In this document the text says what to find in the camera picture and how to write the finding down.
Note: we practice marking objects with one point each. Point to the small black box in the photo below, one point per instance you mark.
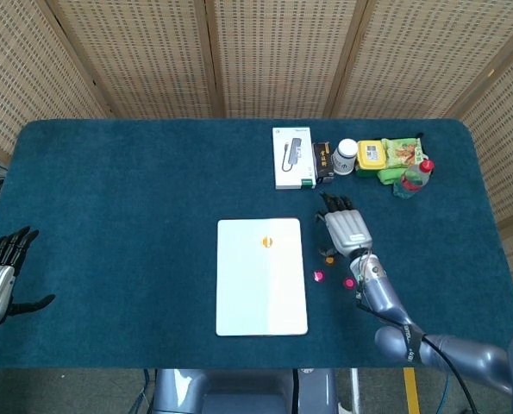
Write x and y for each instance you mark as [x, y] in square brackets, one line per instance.
[323, 164]

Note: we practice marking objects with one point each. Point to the white USB hub box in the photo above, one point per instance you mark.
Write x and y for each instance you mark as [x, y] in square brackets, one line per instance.
[292, 157]

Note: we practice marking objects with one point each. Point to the white paper cup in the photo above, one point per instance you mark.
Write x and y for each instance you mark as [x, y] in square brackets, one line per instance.
[344, 157]

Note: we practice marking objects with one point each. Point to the yellow lidded green container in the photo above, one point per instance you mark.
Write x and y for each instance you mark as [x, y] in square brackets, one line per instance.
[371, 157]

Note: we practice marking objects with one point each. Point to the woven rattan folding screen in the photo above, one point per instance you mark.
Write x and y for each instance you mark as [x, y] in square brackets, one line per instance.
[273, 56]

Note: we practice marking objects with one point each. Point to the yellow-orange round magnet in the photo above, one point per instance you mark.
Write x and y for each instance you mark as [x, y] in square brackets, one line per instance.
[328, 260]
[267, 242]

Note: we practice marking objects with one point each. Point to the white magnetic whiteboard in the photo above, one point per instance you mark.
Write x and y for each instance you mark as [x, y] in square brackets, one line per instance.
[247, 293]

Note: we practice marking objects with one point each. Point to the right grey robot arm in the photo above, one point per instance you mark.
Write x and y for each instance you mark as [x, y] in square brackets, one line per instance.
[385, 297]

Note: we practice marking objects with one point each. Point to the green snack bag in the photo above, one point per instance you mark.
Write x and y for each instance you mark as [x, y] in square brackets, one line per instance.
[400, 153]

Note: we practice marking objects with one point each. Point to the clear bottle red cap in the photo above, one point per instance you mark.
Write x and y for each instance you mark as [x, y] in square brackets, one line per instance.
[413, 179]

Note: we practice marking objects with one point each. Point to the green cloth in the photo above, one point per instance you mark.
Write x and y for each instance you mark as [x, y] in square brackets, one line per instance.
[389, 176]

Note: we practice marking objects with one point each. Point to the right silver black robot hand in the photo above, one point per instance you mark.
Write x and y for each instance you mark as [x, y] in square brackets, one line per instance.
[346, 228]

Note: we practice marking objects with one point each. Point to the grey robot torso base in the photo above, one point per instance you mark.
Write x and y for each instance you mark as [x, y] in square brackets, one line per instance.
[239, 392]

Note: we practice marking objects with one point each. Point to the teal carpet table cover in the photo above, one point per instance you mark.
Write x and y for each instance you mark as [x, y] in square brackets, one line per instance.
[131, 215]

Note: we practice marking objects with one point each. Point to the white table leg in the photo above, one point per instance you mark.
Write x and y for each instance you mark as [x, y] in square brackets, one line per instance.
[354, 390]

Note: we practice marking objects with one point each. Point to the red-pink round magnet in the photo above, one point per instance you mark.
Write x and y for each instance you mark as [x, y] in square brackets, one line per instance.
[348, 283]
[319, 276]

